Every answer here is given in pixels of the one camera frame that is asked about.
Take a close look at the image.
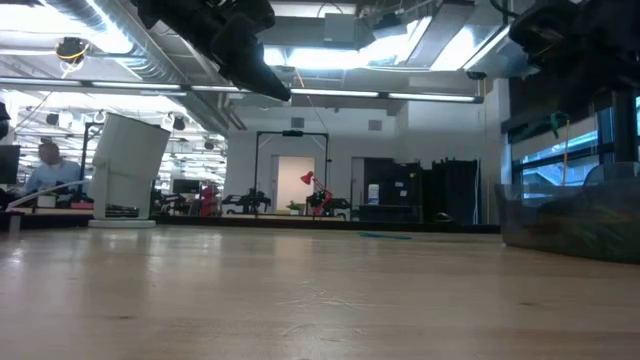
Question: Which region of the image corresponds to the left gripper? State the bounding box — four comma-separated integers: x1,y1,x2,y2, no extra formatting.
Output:
130,0,293,103

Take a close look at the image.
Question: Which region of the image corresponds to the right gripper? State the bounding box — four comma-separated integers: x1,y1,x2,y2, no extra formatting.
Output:
529,0,640,124

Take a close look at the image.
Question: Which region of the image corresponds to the grey translucent plastic bin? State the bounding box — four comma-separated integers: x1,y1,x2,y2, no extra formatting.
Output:
494,174,640,265

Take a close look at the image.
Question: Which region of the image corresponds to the teal rubber band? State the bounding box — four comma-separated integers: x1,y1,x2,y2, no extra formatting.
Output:
357,231,414,242

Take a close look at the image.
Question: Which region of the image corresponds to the grey ceiling box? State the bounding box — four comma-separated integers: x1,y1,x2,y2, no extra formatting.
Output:
323,12,357,44

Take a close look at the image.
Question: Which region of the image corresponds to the linear ceiling light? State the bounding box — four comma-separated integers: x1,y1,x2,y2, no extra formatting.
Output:
0,76,189,97
189,83,485,105

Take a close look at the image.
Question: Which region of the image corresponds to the red tool cart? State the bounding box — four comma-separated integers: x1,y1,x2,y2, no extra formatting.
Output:
199,182,222,218

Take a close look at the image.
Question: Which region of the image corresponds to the black cabinet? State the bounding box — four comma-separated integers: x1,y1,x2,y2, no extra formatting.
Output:
362,157,424,224
431,157,480,226

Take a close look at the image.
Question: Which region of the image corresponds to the seated person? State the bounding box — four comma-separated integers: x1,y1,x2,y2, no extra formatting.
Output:
20,141,84,197

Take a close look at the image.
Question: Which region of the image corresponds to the black monitor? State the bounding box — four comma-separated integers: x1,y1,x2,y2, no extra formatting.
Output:
0,144,22,186

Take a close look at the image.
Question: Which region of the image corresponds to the black rig post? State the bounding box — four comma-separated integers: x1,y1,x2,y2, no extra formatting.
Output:
612,89,640,165

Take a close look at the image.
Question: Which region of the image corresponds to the yellow hanging cord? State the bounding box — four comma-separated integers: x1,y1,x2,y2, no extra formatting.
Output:
562,119,573,187

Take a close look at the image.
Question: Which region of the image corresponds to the black gantry frame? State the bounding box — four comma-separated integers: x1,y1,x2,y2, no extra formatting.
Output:
253,129,331,217

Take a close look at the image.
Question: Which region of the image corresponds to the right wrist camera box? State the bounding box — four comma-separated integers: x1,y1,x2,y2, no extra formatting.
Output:
508,3,584,69

